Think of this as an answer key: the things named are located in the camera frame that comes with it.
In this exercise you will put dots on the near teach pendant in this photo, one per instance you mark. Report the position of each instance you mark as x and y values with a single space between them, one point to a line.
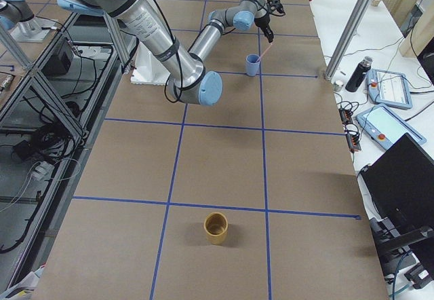
385 127

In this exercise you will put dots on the small metal cylinder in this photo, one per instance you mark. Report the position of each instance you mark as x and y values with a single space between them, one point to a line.
338 85

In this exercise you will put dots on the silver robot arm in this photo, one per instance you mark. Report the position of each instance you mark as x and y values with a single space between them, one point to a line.
189 81

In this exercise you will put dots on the black water bottle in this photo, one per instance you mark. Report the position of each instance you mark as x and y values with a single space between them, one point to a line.
359 74

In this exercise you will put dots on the black laptop monitor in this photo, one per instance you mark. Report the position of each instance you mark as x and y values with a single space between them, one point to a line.
401 183

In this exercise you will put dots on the aluminium frame post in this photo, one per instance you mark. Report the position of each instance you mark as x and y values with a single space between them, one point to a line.
346 37

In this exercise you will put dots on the far teach pendant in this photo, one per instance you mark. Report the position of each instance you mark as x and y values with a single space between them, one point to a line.
389 88

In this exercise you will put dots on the teach pendant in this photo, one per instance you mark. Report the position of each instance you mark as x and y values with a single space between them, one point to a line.
385 127
389 88

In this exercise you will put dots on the yellow wooden cup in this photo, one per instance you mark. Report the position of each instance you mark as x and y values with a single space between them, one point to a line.
216 228

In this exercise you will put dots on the blue cup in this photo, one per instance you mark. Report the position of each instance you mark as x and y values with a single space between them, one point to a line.
252 65

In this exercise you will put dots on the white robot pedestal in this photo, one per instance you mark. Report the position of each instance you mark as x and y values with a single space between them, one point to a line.
148 70

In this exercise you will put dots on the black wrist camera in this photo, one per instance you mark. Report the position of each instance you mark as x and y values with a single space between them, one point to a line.
275 8

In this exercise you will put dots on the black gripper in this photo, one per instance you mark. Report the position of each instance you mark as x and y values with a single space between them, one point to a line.
262 22

